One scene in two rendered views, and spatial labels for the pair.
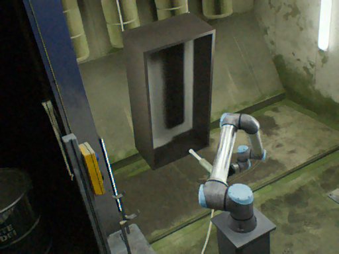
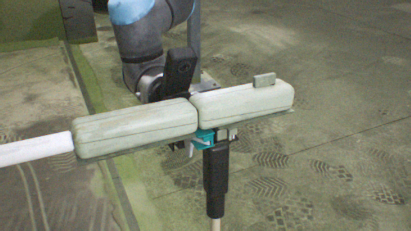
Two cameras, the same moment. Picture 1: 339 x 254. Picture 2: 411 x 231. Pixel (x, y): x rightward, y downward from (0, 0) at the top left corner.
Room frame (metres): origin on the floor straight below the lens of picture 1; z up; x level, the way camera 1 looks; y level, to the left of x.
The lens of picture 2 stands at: (2.62, 0.09, 0.78)
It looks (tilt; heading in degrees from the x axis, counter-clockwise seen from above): 32 degrees down; 268
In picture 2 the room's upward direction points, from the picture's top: straight up
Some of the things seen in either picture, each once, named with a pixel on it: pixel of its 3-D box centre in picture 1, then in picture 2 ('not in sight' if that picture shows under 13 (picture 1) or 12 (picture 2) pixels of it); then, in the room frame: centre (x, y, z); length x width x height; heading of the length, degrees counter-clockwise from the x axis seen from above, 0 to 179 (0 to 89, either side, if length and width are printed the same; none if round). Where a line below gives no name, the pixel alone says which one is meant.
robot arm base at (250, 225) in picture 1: (242, 216); not in sight; (1.89, -0.38, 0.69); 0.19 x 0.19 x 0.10
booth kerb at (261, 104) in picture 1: (193, 133); not in sight; (3.87, -0.29, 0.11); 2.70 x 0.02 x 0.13; 113
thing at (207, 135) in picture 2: not in sight; (200, 134); (2.61, -0.30, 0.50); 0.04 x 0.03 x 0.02; 114
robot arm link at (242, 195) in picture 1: (239, 200); not in sight; (1.89, -0.38, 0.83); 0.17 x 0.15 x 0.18; 65
